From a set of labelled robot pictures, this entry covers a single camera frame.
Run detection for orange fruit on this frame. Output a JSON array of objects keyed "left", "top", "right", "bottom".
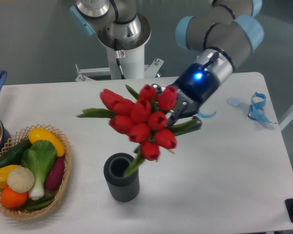
[{"left": 0, "top": 187, "right": 28, "bottom": 208}]

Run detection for purple sweet potato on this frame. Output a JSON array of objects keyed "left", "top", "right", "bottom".
[{"left": 45, "top": 157, "right": 64, "bottom": 190}]

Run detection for small light blue cap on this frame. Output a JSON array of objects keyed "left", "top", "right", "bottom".
[{"left": 227, "top": 98, "right": 240, "bottom": 107}]

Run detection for blue ribbon strip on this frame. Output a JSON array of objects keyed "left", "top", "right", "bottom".
[{"left": 247, "top": 92, "right": 277, "bottom": 124}]

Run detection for white steamed bun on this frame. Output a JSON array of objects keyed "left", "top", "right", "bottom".
[{"left": 7, "top": 167, "right": 35, "bottom": 193}]

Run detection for red tulip bouquet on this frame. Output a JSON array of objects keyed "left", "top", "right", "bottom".
[{"left": 76, "top": 83, "right": 198, "bottom": 178}]

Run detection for dark grey ribbed vase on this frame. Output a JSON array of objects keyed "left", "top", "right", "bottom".
[{"left": 103, "top": 153, "right": 140, "bottom": 202}]

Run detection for green bok choy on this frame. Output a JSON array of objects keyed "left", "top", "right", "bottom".
[{"left": 21, "top": 140, "right": 57, "bottom": 200}]

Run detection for green bean pods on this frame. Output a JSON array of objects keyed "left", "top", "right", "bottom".
[{"left": 25, "top": 193, "right": 56, "bottom": 212}]

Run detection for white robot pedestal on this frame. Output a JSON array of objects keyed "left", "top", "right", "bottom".
[{"left": 75, "top": 46, "right": 164, "bottom": 82}]

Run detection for curled blue tape strip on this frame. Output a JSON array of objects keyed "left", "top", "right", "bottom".
[{"left": 198, "top": 110, "right": 217, "bottom": 118}]

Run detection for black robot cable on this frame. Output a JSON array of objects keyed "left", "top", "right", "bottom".
[{"left": 113, "top": 39, "right": 126, "bottom": 80}]

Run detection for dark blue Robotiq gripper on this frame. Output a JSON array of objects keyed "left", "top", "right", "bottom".
[{"left": 151, "top": 63, "right": 220, "bottom": 136}]

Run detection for yellow bell pepper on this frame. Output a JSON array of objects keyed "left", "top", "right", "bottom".
[{"left": 0, "top": 165, "right": 20, "bottom": 189}]

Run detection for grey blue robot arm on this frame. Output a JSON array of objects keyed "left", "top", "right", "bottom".
[{"left": 70, "top": 0, "right": 264, "bottom": 135}]

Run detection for woven wicker basket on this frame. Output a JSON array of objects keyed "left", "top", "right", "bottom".
[{"left": 0, "top": 124, "right": 72, "bottom": 220}]

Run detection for green cucumber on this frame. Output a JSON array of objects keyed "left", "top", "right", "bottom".
[{"left": 0, "top": 139, "right": 32, "bottom": 168}]

